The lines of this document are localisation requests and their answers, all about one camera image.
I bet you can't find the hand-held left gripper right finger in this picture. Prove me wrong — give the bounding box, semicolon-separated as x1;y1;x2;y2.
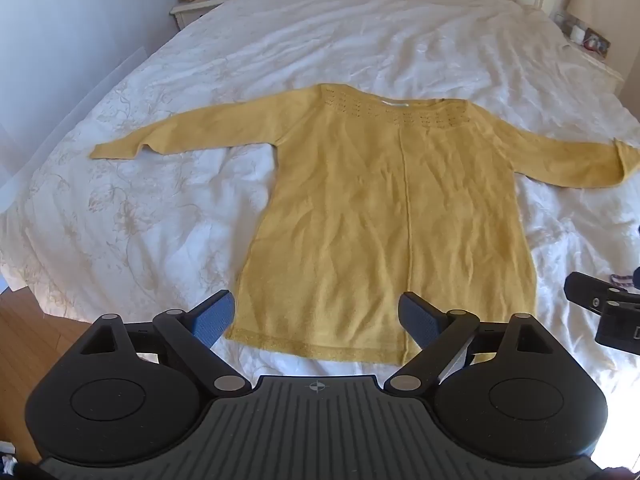
382;291;551;396

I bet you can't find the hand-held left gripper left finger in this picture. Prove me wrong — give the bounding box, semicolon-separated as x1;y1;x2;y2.
80;290;253;396

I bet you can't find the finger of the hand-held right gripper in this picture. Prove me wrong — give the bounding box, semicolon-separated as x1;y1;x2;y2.
563;271;640;317

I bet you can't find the yellow knit sweater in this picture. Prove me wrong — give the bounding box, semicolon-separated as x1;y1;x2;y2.
90;83;640;366

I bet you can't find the white nightstand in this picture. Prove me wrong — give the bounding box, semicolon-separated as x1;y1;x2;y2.
169;0;251;32
552;10;626;96

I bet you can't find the cream table lamp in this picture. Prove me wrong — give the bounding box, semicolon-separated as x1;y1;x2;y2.
565;0;594;24

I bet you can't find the bed with white bedspread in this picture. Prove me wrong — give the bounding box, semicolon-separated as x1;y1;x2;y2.
0;0;640;391

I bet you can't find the dark photo frame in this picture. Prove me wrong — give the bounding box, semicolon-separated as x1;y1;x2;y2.
582;27;612;59

